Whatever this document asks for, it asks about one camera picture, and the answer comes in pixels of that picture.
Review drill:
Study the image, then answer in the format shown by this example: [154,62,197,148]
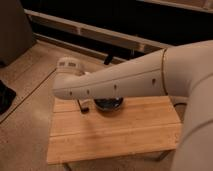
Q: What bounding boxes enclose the wooden table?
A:
[47,97,182,164]

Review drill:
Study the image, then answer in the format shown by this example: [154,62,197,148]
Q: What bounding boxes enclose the dark ceramic bowl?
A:
[94,98,123,112]

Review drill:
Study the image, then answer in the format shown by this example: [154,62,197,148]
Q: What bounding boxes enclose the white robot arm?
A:
[53,40,213,171]

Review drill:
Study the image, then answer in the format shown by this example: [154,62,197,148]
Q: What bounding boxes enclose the black blurry foreground object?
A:
[0,80,16,115]

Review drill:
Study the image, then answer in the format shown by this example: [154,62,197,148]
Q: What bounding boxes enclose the white metal rail frame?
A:
[24,9,170,63]

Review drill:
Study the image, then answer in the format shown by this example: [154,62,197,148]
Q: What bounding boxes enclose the small dark rectangular block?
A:
[77,100,89,114]

